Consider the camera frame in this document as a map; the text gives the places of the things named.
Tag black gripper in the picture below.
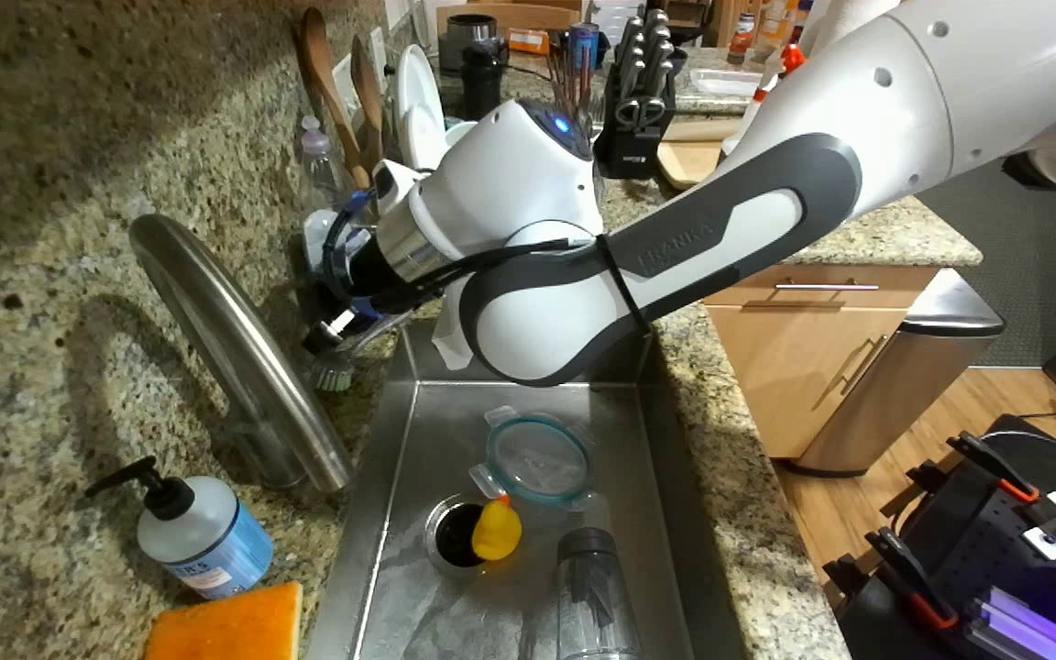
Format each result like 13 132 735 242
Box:
304 233 419 358

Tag steel gooseneck faucet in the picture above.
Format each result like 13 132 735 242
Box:
126 214 354 504

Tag small clear plastic bottle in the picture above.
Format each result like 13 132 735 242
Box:
292 114 341 214

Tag dish brush green bristles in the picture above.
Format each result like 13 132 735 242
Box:
304 343 366 399

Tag large white plate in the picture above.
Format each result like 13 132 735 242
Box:
392 43 448 176

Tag glass container teal lid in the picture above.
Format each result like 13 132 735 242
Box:
465 410 602 515

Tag wooden spoon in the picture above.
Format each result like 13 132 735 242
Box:
343 33 392 176
292 8 379 224

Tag clear soap dispenser black pump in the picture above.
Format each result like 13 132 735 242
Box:
79 455 278 607

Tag steel sink basin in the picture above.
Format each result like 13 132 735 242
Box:
304 318 721 660

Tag black kitchen appliance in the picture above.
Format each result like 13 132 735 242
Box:
436 13 514 120

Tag orange sponge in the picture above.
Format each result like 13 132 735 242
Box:
138 585 309 660

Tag black knife block with knives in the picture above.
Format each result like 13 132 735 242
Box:
592 5 690 184

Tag clear drinking glass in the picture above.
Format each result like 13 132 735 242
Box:
550 525 646 660

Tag small wooden cutting board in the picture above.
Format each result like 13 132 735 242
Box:
654 114 739 195

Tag light wooden base cabinet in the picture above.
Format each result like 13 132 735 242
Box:
684 252 946 465

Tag orange black clamp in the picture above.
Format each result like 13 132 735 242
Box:
946 432 1043 506
874 527 963 637

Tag black robot cart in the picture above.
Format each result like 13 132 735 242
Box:
823 416 1056 660

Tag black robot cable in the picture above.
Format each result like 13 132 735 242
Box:
311 214 654 332

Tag steel drawer bar handle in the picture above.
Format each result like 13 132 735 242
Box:
765 280 888 302

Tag slim cabinet door handle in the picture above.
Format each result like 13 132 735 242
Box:
811 333 888 416

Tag silver aluminium frame rail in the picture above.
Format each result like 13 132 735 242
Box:
977 585 1056 660

